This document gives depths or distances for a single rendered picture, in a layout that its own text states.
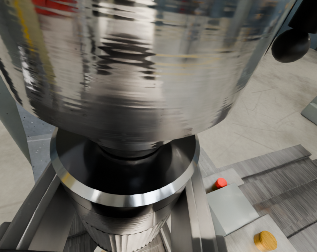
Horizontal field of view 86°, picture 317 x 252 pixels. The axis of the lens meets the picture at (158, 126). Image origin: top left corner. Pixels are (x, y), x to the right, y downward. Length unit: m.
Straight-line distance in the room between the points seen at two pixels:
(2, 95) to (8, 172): 1.25
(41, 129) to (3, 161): 1.34
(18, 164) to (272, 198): 1.64
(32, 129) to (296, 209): 0.65
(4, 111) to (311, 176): 0.82
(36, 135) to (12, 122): 0.09
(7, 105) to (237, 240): 0.53
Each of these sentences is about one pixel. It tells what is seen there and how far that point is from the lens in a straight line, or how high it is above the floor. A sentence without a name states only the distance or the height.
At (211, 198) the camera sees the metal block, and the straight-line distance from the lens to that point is 0.27.
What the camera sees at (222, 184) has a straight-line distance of 0.30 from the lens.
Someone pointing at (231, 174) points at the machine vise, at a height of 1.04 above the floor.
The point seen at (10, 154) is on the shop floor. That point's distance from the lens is 1.84.
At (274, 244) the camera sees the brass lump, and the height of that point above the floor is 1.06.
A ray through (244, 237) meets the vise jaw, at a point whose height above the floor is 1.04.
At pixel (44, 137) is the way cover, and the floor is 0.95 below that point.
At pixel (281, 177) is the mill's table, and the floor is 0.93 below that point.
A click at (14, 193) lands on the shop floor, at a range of 1.61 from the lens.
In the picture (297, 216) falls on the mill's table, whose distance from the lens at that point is 0.55.
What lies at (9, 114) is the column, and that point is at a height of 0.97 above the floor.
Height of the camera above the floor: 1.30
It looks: 44 degrees down
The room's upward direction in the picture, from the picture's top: 12 degrees clockwise
